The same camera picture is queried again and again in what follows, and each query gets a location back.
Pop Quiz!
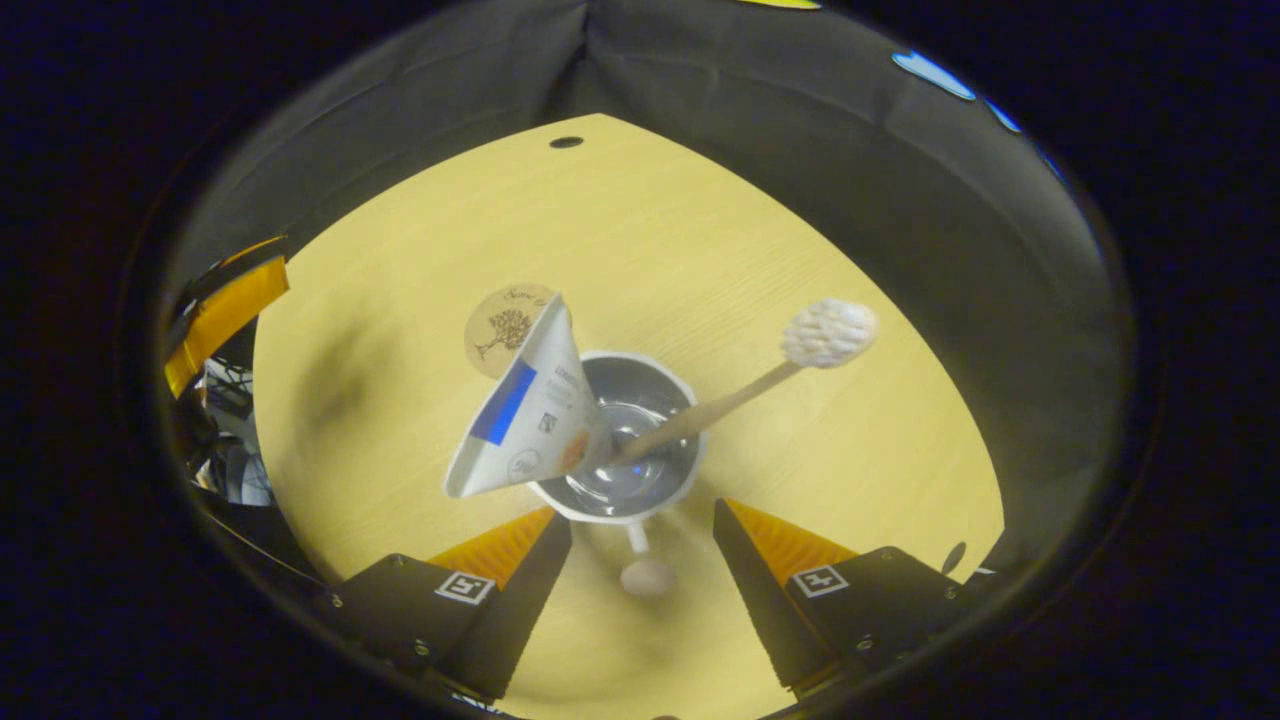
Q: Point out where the white cup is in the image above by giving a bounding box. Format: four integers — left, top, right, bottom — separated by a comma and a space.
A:
525, 350, 709, 601

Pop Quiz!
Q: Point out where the white toothpaste tube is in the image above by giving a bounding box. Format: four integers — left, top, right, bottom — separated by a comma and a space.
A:
443, 292, 613, 499

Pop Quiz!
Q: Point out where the round cork coaster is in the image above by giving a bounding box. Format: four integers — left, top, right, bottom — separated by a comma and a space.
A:
464, 283, 559, 381

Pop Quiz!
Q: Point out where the wooden toothbrush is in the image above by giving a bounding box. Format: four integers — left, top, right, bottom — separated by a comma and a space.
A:
610, 298, 879, 469

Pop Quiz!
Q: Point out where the black backdrop cloth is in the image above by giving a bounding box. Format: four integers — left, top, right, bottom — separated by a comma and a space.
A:
150, 0, 1136, 601

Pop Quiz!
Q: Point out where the light wooden desktop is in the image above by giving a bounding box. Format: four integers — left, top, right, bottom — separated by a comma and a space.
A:
252, 113, 1006, 720

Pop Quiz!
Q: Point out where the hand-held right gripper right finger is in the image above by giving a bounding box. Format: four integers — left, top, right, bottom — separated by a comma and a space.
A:
712, 496, 988, 695

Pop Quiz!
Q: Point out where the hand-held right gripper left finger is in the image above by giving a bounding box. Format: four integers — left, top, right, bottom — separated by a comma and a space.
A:
318, 505, 574, 703

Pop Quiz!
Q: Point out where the tangle of black cables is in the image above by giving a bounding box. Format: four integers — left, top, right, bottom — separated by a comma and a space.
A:
190, 355, 276, 506

